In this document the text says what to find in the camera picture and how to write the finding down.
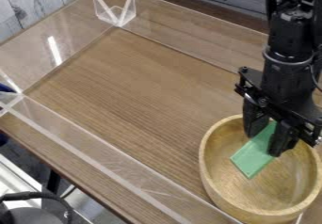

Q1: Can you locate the black table leg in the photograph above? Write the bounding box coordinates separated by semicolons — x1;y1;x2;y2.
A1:
47;170;62;194

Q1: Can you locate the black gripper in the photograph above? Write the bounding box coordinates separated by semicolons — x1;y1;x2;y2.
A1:
236;60;322;157

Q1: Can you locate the clear acrylic front wall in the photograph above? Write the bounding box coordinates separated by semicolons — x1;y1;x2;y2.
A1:
0;73;242;224

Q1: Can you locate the clear acrylic corner bracket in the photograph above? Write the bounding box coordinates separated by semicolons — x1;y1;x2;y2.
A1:
94;0;137;27

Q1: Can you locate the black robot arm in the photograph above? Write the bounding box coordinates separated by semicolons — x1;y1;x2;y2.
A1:
236;0;322;157

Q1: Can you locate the brown wooden bowl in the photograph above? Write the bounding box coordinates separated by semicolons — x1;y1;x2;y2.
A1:
200;115;322;224

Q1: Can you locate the green rectangular block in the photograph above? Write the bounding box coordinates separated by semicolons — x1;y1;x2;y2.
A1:
230;121;277;179

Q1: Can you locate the black metal clamp plate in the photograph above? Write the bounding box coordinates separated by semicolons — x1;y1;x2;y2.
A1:
42;199;94;224

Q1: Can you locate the black cable loop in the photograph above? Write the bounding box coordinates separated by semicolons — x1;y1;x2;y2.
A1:
0;191;75;224

